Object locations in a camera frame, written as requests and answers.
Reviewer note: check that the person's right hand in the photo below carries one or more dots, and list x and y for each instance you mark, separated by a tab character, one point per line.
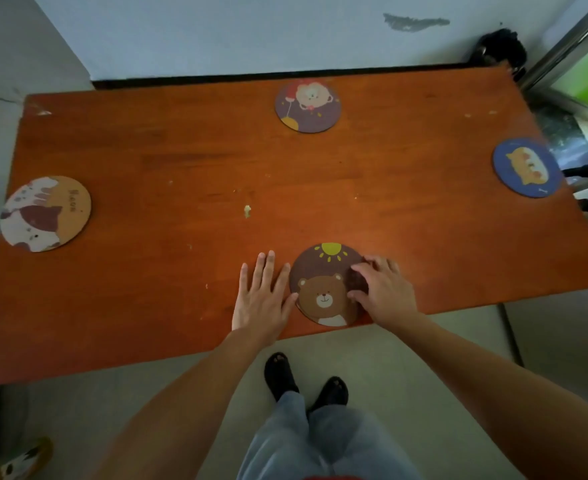
389	297

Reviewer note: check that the person's left hand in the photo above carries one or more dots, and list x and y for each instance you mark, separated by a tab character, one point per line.
259	309

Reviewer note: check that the person's left little finger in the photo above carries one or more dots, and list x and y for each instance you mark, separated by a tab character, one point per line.
244	279

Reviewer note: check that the person's right thumb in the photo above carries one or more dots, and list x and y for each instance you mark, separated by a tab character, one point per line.
358	296

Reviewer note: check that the person's left middle finger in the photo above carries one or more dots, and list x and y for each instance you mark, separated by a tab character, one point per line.
270	269

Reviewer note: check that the person's left thumb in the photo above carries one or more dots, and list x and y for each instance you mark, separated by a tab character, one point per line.
290	304

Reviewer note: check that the brown bear round coaster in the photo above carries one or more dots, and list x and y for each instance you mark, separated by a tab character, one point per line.
324	284

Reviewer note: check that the person's left forearm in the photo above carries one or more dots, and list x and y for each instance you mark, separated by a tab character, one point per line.
184	414

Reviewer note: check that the person's right forearm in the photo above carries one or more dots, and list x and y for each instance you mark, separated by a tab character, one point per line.
499	399

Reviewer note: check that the person's left black shoe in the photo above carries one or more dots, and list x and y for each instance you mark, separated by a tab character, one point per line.
280	374

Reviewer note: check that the person's black shoe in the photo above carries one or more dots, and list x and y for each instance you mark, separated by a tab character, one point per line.
280	374
331	392

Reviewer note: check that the person's right black shoe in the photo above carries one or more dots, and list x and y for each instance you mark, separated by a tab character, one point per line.
331	392

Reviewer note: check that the light blue jeans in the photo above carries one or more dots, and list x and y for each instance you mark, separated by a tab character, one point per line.
324	442

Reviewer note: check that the purple lion round coaster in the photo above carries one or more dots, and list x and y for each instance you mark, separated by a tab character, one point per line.
308	107

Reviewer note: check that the tan cats round coaster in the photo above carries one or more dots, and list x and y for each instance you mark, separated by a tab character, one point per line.
45	213

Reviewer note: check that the blue cat round coaster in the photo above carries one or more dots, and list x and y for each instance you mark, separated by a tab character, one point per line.
527	168

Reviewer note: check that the black round object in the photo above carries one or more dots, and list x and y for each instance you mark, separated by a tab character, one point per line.
500	47

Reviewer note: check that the grey metal window frame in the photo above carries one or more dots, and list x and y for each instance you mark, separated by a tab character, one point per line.
564	42

